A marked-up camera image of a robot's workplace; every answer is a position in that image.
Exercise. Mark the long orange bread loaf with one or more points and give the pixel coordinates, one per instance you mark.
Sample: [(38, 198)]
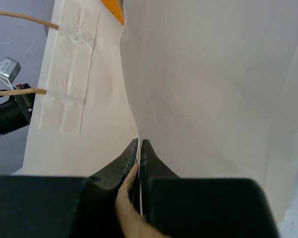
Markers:
[(116, 8)]

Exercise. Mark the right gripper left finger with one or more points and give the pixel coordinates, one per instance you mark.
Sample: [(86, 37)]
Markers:
[(114, 174)]

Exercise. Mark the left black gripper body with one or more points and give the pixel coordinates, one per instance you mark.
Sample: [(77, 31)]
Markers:
[(16, 112)]

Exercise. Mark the beige paper bag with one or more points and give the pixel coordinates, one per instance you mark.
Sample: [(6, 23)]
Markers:
[(212, 84)]

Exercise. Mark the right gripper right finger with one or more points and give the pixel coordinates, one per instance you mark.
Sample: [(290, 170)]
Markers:
[(151, 167)]

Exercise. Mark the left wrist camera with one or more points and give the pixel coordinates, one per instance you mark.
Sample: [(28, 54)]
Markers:
[(9, 69)]

